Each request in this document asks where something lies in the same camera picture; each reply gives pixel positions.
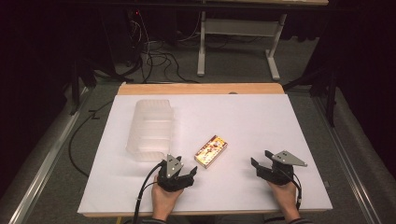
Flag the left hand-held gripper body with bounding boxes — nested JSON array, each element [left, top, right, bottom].
[[157, 153, 194, 192]]

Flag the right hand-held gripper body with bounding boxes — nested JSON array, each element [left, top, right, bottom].
[[257, 150, 308, 187]]

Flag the yellow red printed box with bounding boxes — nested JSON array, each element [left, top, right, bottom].
[[193, 134, 229, 170]]

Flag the translucent plastic container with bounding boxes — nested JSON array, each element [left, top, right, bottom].
[[125, 98, 175, 163]]

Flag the person's left hand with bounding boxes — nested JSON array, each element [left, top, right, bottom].
[[150, 175, 185, 222]]

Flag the person's right hand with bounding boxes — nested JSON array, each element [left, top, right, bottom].
[[266, 180, 302, 222]]

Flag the white table mat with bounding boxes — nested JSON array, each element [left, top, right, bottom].
[[77, 93, 333, 216]]

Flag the black metal stand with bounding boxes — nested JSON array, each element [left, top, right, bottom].
[[281, 66, 339, 128], [68, 59, 97, 116]]

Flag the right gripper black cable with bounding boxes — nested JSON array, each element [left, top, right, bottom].
[[274, 167, 304, 211]]

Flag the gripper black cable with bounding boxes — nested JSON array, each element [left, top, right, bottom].
[[274, 167, 304, 211], [132, 161, 166, 224]]

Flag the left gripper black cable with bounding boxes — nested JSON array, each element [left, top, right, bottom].
[[132, 161, 166, 224]]

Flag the aluminium floor rail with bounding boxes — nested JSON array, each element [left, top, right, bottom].
[[7, 87, 90, 224], [312, 96, 376, 224]]

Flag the black floor cable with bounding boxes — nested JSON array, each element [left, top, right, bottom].
[[68, 100, 114, 178]]

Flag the tangled cables on floor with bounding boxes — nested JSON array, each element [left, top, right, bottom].
[[124, 8, 204, 84]]

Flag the white metal desk frame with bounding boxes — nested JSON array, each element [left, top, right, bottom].
[[196, 10, 288, 82]]

